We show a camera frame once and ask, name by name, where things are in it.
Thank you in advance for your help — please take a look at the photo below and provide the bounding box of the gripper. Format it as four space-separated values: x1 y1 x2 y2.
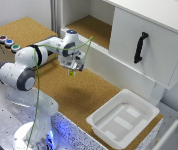
58 49 87 72

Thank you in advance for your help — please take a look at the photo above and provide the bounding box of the yellow block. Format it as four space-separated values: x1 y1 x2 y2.
68 68 76 77

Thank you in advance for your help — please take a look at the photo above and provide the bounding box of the white cabinet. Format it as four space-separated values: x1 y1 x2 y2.
50 0 178 108

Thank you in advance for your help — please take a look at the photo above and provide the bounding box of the green button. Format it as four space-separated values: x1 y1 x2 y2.
10 43 22 54

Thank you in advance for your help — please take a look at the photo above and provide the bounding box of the blue button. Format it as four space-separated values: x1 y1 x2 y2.
4 38 15 49

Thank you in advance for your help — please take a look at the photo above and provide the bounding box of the red button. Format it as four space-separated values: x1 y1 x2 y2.
0 34 9 45

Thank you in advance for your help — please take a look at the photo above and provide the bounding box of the white plastic box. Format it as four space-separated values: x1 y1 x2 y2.
85 88 161 150

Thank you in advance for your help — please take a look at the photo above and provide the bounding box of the white sliding door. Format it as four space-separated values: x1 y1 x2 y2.
107 6 178 91

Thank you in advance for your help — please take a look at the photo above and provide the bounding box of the green cable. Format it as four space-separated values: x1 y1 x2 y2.
25 35 94 150

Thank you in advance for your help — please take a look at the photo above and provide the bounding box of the black door handle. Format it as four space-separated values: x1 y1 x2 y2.
133 31 150 65

